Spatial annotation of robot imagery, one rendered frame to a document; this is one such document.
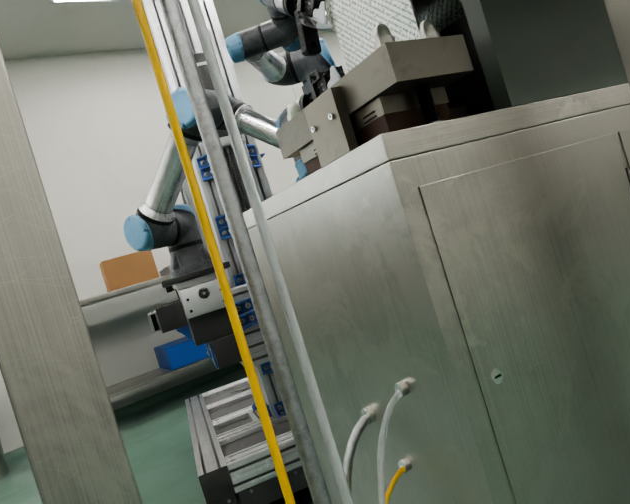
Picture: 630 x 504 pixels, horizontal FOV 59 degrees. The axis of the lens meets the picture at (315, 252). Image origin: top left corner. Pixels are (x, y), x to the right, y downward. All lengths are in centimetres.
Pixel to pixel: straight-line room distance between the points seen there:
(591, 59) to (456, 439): 73
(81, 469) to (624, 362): 88
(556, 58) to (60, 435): 96
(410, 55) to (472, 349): 44
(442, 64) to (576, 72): 31
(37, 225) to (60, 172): 426
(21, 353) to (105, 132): 443
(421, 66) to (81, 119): 412
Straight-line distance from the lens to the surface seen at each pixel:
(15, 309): 44
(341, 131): 95
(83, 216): 463
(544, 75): 108
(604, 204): 111
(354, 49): 126
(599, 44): 123
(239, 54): 165
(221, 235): 208
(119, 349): 458
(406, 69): 87
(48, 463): 45
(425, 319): 82
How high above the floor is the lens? 77
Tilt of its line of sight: level
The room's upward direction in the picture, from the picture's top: 17 degrees counter-clockwise
